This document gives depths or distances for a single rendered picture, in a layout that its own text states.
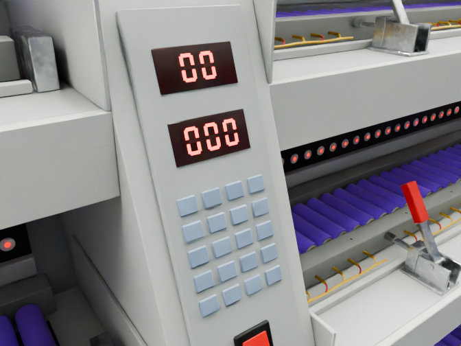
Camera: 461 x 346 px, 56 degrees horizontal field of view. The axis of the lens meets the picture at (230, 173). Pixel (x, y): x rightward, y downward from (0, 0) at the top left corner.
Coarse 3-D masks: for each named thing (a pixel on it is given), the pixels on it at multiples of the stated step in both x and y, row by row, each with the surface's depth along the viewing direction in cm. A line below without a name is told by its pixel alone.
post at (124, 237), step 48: (144, 0) 21; (192, 0) 22; (240, 0) 24; (144, 144) 21; (144, 192) 21; (96, 240) 29; (144, 240) 21; (288, 240) 26; (144, 288) 22; (144, 336) 25
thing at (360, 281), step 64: (384, 128) 56; (448, 128) 64; (320, 192) 48; (384, 192) 48; (448, 192) 47; (320, 256) 37; (384, 256) 41; (448, 256) 41; (320, 320) 26; (384, 320) 33; (448, 320) 37
